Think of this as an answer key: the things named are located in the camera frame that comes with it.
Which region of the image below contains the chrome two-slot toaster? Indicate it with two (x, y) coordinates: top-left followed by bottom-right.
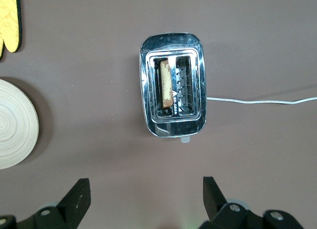
(138, 32), (208, 143)

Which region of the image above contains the white toaster power cable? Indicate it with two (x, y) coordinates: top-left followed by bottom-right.
(206, 96), (317, 105)

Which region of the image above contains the brown table cover mat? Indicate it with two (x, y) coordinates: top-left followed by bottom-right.
(0, 0), (317, 229)

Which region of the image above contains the brown toast slice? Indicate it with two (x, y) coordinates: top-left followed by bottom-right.
(159, 60), (174, 109)

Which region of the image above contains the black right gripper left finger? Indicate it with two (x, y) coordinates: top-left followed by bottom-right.
(16, 178), (92, 229)

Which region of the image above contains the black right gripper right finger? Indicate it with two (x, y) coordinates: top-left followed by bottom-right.
(198, 176), (265, 229)

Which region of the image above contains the yellow quilted oven mitt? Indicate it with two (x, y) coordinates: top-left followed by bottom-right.
(0, 0), (23, 62)

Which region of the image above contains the round wooden plate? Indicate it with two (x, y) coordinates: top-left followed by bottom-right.
(0, 79), (40, 170)

